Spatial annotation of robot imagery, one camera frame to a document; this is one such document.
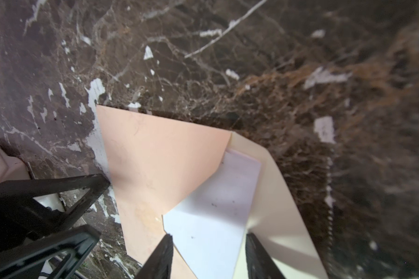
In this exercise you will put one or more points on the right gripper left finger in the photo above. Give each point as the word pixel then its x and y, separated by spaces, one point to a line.
pixel 159 264

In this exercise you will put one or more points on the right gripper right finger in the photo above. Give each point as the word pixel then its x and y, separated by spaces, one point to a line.
pixel 259 263

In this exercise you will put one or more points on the white glue stick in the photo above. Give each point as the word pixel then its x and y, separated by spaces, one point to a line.
pixel 51 201

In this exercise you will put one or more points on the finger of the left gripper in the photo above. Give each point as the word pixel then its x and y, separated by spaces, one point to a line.
pixel 27 261
pixel 95 184

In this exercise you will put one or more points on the pink envelope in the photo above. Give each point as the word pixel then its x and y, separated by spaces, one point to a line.
pixel 155 163

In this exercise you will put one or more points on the white letter paper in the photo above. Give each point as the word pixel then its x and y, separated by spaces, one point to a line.
pixel 208 226

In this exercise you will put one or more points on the pink calculator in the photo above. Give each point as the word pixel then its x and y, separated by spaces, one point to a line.
pixel 12 168

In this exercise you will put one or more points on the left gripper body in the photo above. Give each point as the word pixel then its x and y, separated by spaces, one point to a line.
pixel 7 223

